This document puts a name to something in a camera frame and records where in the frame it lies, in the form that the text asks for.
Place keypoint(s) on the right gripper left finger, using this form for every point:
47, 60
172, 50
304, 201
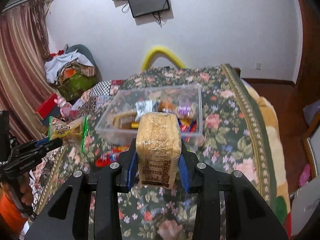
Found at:
66, 215

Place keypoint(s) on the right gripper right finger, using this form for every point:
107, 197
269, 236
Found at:
248, 216

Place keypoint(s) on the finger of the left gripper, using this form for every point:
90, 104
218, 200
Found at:
41, 142
28, 149

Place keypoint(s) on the red cracker bag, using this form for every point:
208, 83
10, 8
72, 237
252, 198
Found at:
110, 156

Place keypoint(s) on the beige rice cake pack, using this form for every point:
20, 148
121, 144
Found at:
158, 147

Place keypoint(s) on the yellow sandwich biscuit pack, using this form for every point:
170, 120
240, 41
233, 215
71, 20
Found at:
126, 120

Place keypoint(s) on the clear plastic storage box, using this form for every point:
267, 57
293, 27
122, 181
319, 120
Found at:
130, 110

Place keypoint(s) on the silver yellow snack bag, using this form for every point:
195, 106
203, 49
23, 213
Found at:
147, 106

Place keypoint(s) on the blue red snack bag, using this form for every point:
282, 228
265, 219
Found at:
187, 125

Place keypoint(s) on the orange fried snack bag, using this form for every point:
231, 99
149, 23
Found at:
167, 106

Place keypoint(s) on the purple label rice bar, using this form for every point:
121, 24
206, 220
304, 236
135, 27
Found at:
187, 111

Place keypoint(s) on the operator left hand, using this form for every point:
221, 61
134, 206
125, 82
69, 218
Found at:
25, 189

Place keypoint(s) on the red box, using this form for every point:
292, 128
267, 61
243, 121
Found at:
46, 107

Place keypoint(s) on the pink plush toy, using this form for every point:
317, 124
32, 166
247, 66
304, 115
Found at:
64, 106

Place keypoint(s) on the patchwork quilt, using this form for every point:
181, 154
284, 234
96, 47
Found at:
97, 97

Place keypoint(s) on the striped red curtain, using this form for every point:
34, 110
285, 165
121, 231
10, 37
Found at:
24, 51

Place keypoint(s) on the green floral bedspread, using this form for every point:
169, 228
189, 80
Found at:
239, 132

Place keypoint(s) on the pile of clothes on chair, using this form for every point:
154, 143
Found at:
72, 71

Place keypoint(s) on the yellow foam tube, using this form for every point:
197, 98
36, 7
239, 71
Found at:
157, 52

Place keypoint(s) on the wooden wardrobe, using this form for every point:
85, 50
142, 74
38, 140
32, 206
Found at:
306, 90

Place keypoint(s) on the wall power outlet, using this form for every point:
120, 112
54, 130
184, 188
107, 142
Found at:
257, 66

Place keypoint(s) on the small black wall monitor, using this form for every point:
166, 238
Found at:
144, 7

